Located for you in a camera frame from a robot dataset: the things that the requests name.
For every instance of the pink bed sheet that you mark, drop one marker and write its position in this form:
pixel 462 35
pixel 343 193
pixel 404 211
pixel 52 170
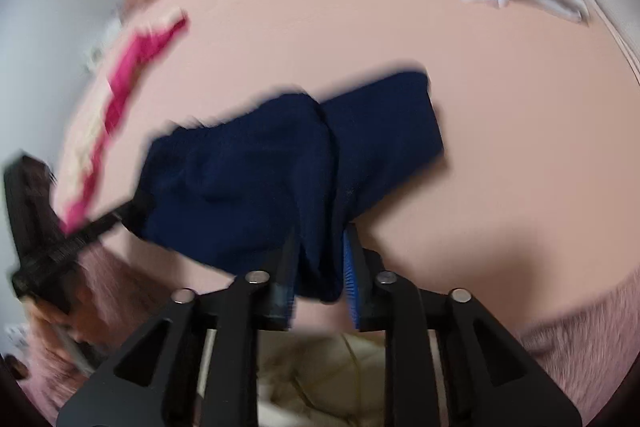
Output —
pixel 493 149

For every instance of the navy blue shorts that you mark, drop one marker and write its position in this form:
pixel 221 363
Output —
pixel 227 195

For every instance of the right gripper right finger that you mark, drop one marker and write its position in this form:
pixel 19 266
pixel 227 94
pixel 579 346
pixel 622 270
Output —
pixel 361 267

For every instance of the person's left hand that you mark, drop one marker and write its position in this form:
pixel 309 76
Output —
pixel 83 323

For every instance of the magenta and cream garment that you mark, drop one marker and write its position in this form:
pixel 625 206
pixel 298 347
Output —
pixel 101 113

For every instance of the pink fluffy blanket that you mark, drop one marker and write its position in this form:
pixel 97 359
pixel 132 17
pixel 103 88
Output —
pixel 587 352

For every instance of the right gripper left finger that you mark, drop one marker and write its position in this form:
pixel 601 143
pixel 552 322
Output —
pixel 281 265

